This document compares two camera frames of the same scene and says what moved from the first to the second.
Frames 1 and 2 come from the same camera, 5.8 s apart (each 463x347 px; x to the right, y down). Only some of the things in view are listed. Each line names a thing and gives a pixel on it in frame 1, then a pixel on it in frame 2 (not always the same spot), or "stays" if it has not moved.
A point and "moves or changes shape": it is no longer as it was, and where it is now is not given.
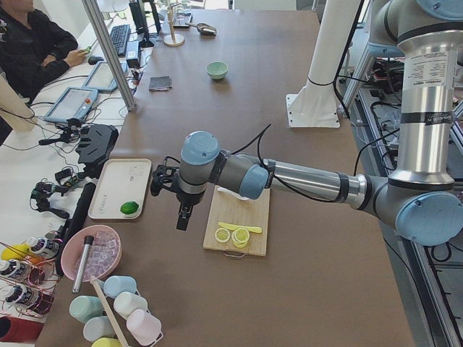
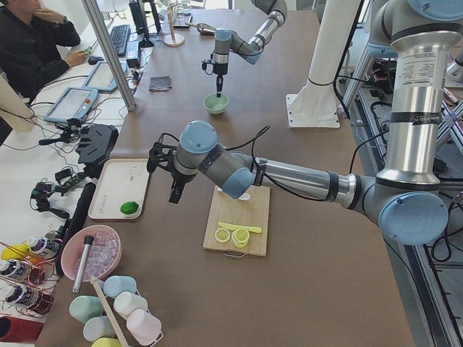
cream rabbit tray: [120, 181] stays
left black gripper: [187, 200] to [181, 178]
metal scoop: [204, 29] stays
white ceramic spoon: [221, 189] stays
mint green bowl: [217, 70] moves or changes shape
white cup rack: [149, 312] stays
